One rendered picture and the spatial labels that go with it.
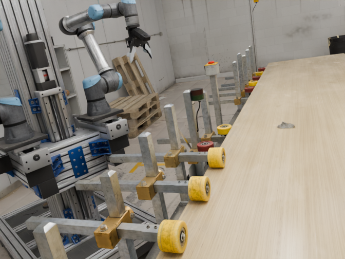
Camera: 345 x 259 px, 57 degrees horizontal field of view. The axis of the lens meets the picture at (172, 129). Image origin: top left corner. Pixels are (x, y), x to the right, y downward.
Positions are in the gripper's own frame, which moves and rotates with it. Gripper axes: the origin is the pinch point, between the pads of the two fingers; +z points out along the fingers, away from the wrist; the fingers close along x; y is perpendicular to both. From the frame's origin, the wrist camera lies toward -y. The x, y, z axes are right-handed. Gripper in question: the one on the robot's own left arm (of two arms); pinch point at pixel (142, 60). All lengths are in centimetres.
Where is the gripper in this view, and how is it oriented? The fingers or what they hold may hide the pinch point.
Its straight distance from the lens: 185.6
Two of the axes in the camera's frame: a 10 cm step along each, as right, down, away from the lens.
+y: -6.6, -1.0, 7.4
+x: -7.3, 3.2, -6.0
